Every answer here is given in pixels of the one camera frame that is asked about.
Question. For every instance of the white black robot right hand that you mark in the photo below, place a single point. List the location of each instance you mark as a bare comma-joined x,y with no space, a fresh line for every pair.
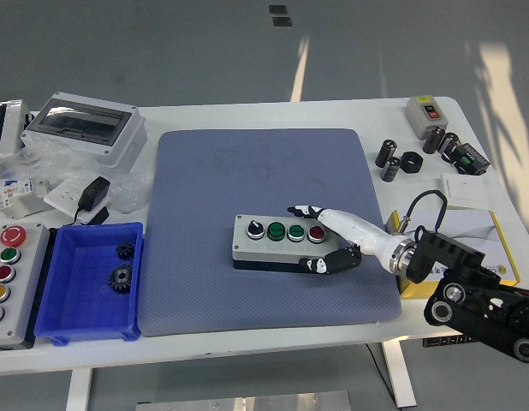
363,233

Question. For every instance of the grey four-button control box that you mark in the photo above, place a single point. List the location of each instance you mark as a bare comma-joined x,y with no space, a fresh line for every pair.
256,250

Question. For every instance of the grey five-button control box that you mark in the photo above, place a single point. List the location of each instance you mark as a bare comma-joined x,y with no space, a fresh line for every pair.
25,282

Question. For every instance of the black cylindrical capacitor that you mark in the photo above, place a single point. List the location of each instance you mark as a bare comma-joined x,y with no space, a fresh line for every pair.
385,153
392,170
432,141
447,146

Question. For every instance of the black hex nut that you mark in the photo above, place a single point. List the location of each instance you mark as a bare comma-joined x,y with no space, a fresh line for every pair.
406,164

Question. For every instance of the white and yellow cardboard box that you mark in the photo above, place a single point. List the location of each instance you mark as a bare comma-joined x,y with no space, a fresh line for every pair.
467,222

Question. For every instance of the black table control panel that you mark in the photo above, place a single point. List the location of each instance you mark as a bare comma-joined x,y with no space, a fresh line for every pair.
440,341

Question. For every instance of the black module with green terminal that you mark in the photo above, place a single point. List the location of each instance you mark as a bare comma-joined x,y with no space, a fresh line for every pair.
474,156

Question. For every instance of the white table leg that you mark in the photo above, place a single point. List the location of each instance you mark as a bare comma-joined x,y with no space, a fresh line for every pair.
399,377
78,389

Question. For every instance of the blue-grey table mat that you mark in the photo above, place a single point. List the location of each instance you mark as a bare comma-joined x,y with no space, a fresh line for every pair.
213,180

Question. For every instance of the dark floor plate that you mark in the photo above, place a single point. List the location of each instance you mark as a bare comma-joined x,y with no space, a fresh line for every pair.
277,9
282,21

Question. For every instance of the small black bevel gear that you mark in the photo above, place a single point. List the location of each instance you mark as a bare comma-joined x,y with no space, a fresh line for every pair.
125,251

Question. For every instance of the large black bevel gear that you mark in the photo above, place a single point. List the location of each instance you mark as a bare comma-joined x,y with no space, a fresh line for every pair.
120,279

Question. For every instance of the black power adapter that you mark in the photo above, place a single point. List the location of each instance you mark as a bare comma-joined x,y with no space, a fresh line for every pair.
94,192

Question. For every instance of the blue plastic bin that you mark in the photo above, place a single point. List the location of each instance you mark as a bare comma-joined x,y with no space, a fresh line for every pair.
76,308

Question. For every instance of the clear plastic bag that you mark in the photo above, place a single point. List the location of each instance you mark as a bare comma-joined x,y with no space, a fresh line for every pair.
55,164

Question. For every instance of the white circuit breaker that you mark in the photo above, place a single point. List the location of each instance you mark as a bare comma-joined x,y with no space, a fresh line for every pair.
20,194

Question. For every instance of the white box with black window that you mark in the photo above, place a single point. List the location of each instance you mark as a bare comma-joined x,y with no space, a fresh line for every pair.
12,124

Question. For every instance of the white wall switch plate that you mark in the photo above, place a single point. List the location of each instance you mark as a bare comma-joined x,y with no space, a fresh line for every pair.
467,188

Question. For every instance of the grey two-button switch box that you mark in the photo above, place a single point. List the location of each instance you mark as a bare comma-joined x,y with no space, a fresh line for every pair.
420,115

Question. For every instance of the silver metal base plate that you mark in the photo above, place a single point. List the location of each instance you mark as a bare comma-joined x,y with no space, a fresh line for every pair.
247,402

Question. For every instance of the grey enclosure with dark lid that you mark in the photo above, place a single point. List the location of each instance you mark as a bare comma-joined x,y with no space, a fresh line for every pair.
119,145

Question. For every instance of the white wall socket plate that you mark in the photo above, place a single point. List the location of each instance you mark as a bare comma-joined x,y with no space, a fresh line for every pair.
63,197

